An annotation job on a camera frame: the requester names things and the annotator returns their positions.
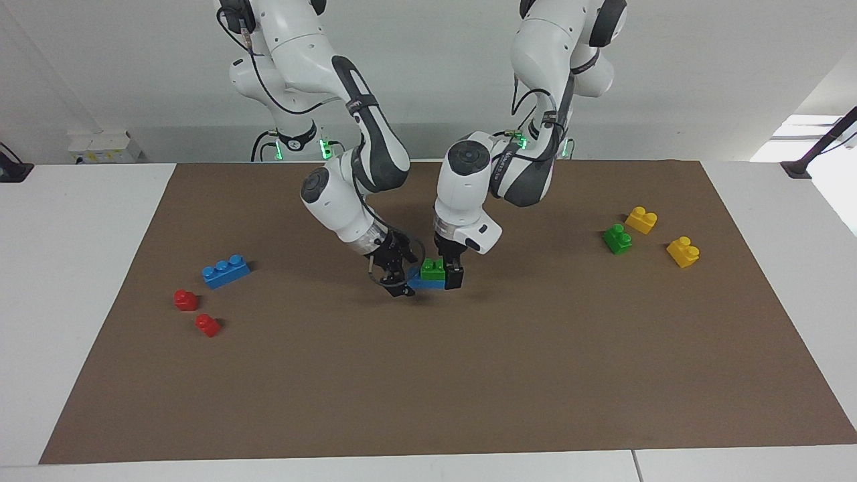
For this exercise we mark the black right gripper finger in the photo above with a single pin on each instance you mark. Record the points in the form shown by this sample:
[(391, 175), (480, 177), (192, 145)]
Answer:
[(390, 277), (406, 284)]

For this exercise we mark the blue three-stud block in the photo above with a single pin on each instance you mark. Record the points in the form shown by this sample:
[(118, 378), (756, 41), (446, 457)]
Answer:
[(425, 284), (225, 272)]

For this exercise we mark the yellow two-stud block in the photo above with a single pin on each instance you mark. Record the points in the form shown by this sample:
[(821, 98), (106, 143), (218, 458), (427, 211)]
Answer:
[(683, 252), (641, 220)]

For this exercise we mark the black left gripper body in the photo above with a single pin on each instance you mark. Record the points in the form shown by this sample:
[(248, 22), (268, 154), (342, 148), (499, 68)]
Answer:
[(450, 253)]

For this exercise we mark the black camera stand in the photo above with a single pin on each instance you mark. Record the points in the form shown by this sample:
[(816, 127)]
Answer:
[(820, 144)]

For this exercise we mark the red one-stud block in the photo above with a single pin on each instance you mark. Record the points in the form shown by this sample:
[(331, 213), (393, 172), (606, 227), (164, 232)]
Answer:
[(207, 325), (185, 300)]

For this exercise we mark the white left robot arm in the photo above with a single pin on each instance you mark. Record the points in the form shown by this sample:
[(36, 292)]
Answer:
[(469, 191)]

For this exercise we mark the white wall socket box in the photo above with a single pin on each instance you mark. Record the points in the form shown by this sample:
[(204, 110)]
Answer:
[(100, 147)]

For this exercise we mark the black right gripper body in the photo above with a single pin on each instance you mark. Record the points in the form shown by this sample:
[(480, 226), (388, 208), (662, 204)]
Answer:
[(394, 253)]

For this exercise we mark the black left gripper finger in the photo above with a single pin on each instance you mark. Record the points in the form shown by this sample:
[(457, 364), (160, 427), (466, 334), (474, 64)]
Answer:
[(454, 276)]

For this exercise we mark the brown table mat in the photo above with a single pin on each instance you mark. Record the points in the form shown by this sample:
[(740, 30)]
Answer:
[(428, 388)]

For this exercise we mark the green two-stud block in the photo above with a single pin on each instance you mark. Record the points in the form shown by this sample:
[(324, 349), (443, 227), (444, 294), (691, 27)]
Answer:
[(433, 270), (617, 239)]

